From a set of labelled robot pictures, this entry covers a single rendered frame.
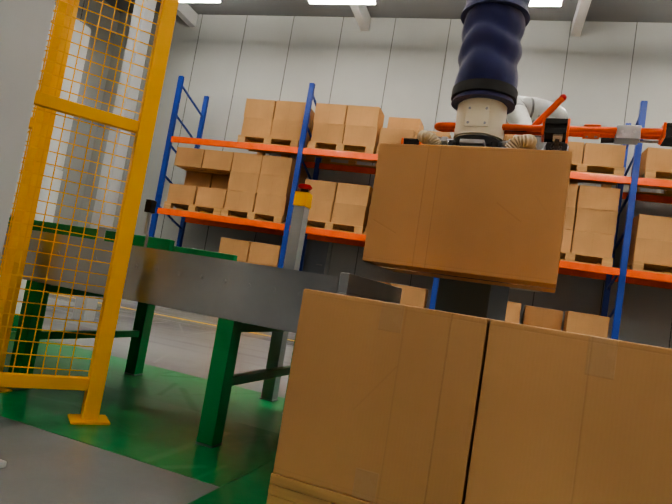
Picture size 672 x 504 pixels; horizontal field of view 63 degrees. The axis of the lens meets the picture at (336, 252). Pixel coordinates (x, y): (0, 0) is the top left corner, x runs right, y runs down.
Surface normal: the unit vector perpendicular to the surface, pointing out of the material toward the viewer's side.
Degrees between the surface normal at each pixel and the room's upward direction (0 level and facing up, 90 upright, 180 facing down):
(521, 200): 90
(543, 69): 90
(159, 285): 90
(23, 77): 90
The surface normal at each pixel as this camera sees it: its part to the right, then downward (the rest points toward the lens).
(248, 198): -0.29, -0.12
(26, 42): 0.93, 0.13
